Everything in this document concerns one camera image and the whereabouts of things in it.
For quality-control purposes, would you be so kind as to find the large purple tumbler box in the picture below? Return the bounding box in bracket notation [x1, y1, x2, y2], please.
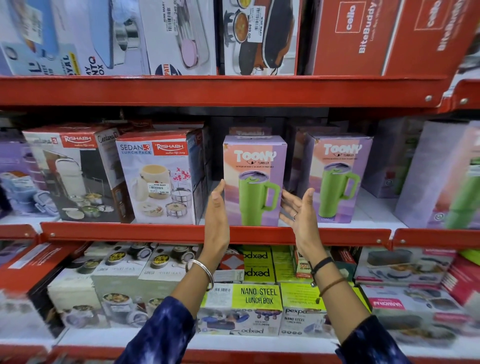
[393, 119, 480, 230]

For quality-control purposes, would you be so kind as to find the green plastic lid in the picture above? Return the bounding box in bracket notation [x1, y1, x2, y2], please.
[459, 249, 480, 267]

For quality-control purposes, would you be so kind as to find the plain red box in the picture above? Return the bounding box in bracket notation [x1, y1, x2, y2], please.
[311, 0, 400, 77]
[384, 0, 480, 78]

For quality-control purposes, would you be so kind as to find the white lunch pack box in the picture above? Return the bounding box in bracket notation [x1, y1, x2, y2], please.
[116, 129, 206, 226]

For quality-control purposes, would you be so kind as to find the silver bangle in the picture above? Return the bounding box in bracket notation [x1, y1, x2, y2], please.
[185, 259, 215, 292]

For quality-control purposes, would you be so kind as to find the person's right hand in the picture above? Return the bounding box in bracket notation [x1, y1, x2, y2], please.
[279, 187, 331, 265]

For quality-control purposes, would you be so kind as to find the red label lunch carrier box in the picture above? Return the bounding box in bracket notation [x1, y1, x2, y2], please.
[22, 123, 135, 224]

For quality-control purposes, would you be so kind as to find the white blue lunchbox box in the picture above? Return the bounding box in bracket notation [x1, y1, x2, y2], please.
[52, 0, 151, 76]

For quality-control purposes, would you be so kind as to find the red grey box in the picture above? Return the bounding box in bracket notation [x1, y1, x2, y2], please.
[442, 254, 480, 320]

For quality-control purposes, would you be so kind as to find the white steel containers box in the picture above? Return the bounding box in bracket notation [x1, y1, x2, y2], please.
[91, 243, 200, 328]
[47, 243, 110, 329]

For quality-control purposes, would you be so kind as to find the white red lunch box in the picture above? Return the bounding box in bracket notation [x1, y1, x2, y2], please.
[354, 246, 457, 288]

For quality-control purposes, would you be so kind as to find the plain purple box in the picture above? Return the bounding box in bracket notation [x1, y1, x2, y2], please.
[361, 118, 425, 199]

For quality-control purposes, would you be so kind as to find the red metal shelf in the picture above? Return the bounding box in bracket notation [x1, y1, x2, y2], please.
[0, 224, 40, 241]
[446, 79, 480, 112]
[391, 198, 480, 250]
[0, 74, 457, 110]
[40, 181, 393, 247]

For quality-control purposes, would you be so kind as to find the black wrist band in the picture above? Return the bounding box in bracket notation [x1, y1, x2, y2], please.
[309, 256, 335, 288]

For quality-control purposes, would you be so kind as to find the yellow-green white lunch box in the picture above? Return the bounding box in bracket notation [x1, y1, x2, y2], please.
[196, 283, 284, 337]
[279, 281, 370, 338]

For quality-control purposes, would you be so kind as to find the brown thread bracelet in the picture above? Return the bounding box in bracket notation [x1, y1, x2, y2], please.
[316, 277, 347, 305]

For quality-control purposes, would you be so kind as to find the small red label box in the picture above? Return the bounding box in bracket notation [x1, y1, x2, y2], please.
[290, 245, 314, 280]

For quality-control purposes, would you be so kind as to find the yellow-green flat box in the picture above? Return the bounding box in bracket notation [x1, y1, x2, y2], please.
[239, 245, 277, 285]

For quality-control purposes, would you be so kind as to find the white box purple lunchbox picture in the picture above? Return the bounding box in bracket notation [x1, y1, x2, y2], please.
[138, 0, 218, 76]

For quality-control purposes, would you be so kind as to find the person's left hand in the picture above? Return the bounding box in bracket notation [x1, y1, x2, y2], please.
[198, 179, 231, 265]

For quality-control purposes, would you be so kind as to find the white box red label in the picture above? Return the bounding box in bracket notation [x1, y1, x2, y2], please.
[359, 284, 480, 348]

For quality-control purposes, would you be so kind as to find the small red white box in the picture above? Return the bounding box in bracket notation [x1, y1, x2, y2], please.
[213, 249, 245, 284]

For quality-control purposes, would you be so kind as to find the blue lunchbox picture box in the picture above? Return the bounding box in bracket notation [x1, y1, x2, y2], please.
[0, 0, 82, 76]

